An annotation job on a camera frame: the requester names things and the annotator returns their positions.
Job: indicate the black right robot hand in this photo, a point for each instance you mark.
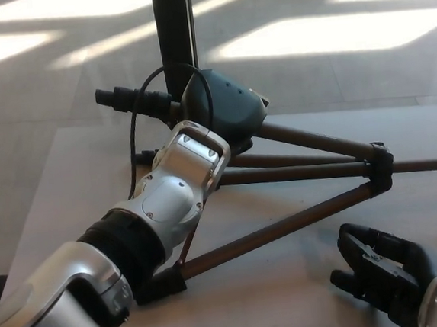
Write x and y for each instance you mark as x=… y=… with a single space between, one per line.
x=404 y=269

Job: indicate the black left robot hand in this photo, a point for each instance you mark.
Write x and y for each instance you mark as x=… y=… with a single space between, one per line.
x=232 y=105

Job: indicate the bronze tripod with black joints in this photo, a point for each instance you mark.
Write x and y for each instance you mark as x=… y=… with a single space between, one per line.
x=299 y=172

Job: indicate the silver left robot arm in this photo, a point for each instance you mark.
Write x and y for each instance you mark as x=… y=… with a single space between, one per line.
x=164 y=199

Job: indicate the black vertical pillar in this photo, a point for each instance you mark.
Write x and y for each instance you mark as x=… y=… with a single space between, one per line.
x=173 y=22

